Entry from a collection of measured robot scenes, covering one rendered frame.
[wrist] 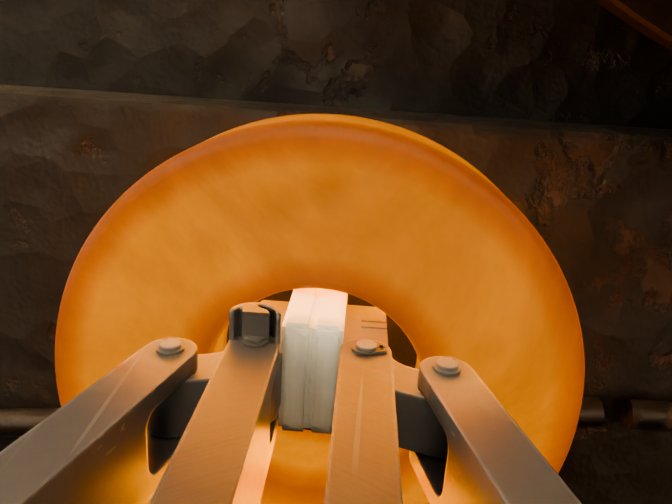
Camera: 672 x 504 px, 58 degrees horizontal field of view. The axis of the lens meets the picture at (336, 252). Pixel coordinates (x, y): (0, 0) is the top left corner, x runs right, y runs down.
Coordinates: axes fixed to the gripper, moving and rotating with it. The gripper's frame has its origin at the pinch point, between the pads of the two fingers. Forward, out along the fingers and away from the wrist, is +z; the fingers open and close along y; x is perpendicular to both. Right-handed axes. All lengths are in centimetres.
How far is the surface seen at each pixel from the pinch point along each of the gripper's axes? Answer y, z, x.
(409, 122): 2.6, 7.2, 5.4
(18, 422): -13.0, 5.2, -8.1
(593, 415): 11.0, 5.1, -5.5
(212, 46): -6.4, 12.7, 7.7
